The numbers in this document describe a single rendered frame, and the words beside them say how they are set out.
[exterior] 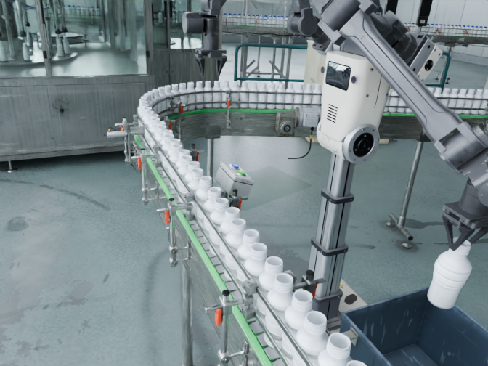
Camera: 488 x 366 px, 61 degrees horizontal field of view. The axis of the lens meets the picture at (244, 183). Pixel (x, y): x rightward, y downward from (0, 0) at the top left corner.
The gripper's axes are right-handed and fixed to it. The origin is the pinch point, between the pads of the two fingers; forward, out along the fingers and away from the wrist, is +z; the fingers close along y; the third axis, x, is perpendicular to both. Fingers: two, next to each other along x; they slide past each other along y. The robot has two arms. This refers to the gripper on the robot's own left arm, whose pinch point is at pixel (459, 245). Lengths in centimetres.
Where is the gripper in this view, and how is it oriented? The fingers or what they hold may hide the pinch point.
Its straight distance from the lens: 101.5
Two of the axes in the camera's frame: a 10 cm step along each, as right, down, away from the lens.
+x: -3.9, -4.4, 8.1
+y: 9.2, -1.1, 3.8
